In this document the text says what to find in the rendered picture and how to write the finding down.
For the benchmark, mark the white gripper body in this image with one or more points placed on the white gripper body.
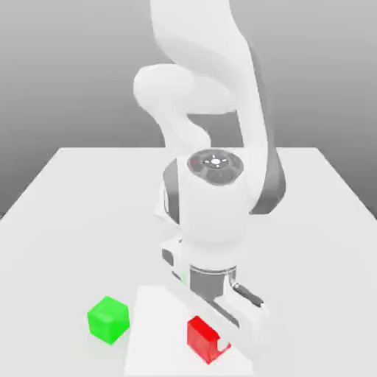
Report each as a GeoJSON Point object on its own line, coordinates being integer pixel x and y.
{"type": "Point", "coordinates": [247, 332]}

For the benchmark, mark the small red cube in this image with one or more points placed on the small red cube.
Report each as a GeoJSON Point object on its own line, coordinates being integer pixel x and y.
{"type": "Point", "coordinates": [200, 338]}

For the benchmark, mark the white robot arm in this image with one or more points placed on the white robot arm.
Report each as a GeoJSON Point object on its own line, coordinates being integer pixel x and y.
{"type": "Point", "coordinates": [215, 212]}

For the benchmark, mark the small green cube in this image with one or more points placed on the small green cube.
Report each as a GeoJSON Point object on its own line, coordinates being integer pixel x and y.
{"type": "Point", "coordinates": [108, 321]}

